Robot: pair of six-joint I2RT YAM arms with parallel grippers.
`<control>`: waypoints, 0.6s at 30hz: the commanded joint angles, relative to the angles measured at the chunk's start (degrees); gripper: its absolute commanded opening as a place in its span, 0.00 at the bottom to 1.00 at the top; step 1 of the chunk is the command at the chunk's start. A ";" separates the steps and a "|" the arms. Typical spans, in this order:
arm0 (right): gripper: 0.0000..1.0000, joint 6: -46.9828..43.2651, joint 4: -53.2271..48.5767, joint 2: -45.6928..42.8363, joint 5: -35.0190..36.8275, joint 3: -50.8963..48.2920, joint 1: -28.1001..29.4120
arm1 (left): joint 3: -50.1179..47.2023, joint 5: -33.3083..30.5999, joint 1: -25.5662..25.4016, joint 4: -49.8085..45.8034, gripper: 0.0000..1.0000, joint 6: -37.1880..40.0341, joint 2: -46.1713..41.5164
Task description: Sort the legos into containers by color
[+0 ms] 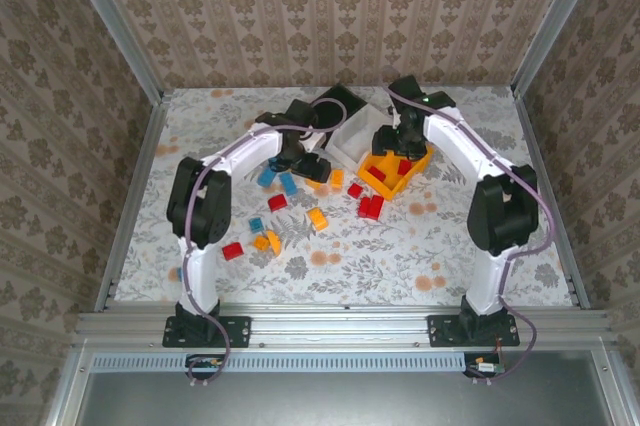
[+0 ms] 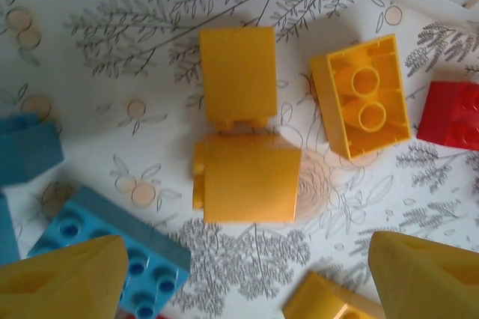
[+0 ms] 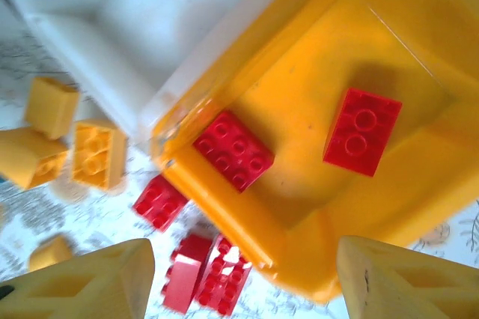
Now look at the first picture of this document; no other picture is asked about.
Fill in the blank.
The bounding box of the yellow plastic bin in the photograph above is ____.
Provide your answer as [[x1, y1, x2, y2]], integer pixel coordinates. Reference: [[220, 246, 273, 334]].
[[357, 143, 435, 202]]

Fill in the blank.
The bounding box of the grey slotted cable duct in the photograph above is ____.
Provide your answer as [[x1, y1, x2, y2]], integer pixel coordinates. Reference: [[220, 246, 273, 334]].
[[91, 351, 504, 374]]

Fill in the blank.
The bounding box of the aluminium side rail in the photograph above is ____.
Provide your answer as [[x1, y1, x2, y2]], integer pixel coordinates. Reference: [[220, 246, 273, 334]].
[[512, 88, 592, 311], [93, 90, 174, 312]]

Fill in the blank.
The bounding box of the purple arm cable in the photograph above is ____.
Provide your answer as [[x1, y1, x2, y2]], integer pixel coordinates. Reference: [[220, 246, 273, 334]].
[[382, 83, 556, 386], [179, 98, 349, 387]]

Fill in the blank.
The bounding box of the small connector board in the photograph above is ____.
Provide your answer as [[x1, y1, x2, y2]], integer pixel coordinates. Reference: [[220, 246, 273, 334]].
[[187, 354, 224, 372], [467, 353, 504, 377]]

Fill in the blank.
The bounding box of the aluminium lower frame rail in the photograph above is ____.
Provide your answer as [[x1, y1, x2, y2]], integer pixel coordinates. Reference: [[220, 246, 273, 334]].
[[592, 345, 640, 426], [42, 345, 94, 426]]

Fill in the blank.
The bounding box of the black plastic bin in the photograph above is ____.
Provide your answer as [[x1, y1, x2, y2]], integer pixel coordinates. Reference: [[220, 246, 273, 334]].
[[309, 83, 369, 152]]

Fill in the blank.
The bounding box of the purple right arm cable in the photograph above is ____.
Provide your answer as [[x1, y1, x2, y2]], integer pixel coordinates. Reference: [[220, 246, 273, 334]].
[[382, 83, 556, 386]]

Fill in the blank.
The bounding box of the grey metal panel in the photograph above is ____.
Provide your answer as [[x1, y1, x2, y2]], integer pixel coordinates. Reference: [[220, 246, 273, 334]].
[[74, 351, 614, 426]]

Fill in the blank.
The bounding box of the aluminium frame post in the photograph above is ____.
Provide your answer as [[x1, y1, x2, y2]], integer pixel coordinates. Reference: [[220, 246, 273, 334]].
[[510, 0, 611, 100], [57, 0, 166, 105]]

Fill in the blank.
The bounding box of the floral table cover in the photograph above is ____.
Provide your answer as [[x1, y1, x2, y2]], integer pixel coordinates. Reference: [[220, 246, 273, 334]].
[[113, 85, 576, 306]]

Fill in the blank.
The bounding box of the aluminium frame beam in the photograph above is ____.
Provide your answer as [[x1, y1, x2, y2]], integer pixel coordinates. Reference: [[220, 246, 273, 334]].
[[74, 304, 614, 347]]

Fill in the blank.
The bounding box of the white plastic bin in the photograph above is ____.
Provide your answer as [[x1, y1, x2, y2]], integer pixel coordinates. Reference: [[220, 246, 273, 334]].
[[324, 103, 396, 173]]

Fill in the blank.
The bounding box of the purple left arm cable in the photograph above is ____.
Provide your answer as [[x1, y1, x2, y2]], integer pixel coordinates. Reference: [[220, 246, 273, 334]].
[[179, 98, 349, 387]]

